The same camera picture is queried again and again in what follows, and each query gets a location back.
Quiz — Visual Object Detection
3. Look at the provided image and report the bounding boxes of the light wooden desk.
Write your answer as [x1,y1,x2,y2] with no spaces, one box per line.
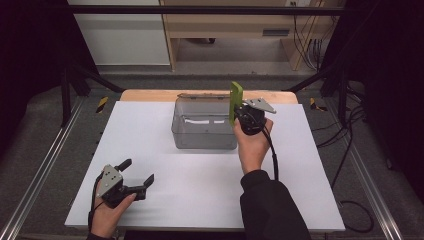
[159,0,338,72]

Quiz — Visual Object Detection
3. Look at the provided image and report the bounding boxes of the black horizontal frame bar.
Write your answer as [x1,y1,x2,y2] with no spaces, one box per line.
[68,4,346,16]

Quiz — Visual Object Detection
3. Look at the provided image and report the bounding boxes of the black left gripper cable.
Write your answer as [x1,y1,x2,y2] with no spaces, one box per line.
[87,172,105,232]

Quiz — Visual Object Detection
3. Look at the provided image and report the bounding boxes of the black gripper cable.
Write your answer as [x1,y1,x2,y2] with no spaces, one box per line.
[87,172,105,232]
[261,127,281,181]

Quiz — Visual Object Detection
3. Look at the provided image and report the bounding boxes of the person's right hand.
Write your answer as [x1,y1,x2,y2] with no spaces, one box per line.
[232,117,275,176]

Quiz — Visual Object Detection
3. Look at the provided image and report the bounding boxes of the black floor cables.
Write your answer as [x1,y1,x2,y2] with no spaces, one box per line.
[312,83,376,234]

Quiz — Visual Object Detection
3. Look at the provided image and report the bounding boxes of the white cabinet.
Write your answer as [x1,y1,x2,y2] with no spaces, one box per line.
[66,0,171,66]

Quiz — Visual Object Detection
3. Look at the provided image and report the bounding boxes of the yellow black floor tape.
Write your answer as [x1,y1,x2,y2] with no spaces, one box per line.
[95,96,110,115]
[308,97,328,112]

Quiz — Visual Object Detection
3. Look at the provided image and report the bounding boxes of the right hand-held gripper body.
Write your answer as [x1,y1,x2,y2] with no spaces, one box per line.
[234,97,278,136]

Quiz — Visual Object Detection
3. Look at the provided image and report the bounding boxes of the aluminium floor rail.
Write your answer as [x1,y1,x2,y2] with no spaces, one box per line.
[346,139,405,240]
[0,96,86,240]

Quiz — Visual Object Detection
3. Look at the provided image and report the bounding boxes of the person's left hand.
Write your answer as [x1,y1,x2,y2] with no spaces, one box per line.
[90,191,138,239]

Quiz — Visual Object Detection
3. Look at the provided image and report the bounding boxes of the black frame strut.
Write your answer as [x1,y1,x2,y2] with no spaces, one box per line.
[283,62,350,128]
[60,62,125,128]

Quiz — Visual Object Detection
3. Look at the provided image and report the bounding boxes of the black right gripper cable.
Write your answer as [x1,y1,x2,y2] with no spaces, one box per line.
[261,127,281,181]

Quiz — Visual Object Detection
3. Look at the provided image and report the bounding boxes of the hanging desk cables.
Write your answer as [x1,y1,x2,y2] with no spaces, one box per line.
[292,14,325,72]

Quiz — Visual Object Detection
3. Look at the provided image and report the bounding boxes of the power strip under desk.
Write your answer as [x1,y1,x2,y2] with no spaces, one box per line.
[262,28,291,37]

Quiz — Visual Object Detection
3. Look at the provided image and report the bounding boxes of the black curtain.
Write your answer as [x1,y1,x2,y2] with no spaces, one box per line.
[321,0,424,196]
[0,0,98,159]

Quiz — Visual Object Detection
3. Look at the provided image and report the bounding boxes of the transparent grey lidded box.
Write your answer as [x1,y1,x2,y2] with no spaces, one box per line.
[171,92,238,150]

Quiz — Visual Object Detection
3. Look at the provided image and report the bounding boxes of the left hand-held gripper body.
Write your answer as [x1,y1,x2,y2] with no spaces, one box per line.
[96,164,148,210]

